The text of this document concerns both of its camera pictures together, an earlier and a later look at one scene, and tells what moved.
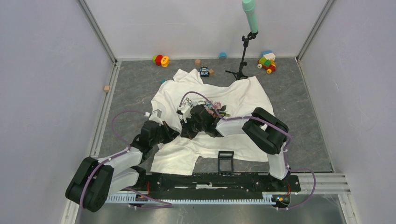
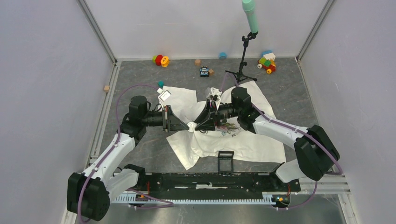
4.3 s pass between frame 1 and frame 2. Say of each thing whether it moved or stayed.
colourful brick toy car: stayed
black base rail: stayed
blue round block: stayed
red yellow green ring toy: stayed
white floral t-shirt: moved
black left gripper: moved
